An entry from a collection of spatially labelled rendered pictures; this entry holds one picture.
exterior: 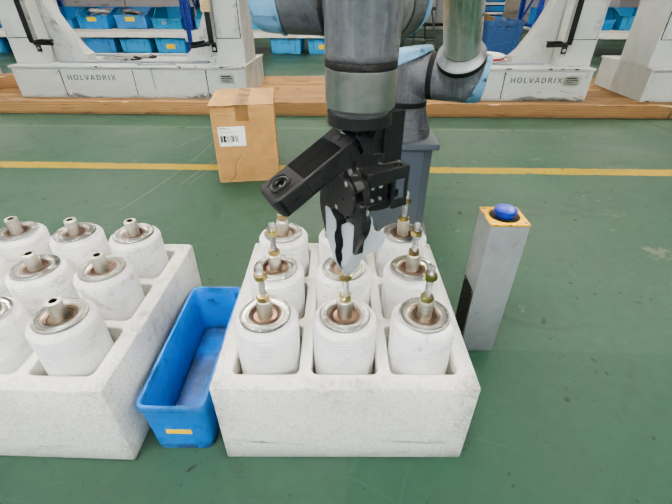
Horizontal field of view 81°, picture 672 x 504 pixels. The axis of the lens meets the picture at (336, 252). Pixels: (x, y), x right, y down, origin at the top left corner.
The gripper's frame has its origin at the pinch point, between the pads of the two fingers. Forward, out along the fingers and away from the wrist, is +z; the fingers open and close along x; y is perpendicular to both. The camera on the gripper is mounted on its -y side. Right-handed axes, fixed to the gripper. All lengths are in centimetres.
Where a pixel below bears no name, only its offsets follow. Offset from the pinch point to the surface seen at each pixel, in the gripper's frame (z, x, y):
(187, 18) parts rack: -1, 497, 114
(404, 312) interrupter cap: 9.1, -4.5, 8.3
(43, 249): 13, 52, -38
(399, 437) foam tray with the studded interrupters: 28.5, -11.3, 4.0
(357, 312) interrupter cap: 9.2, -0.7, 2.5
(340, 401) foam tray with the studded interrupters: 19.3, -6.2, -4.0
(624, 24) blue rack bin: 3, 221, 523
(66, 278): 12, 36, -34
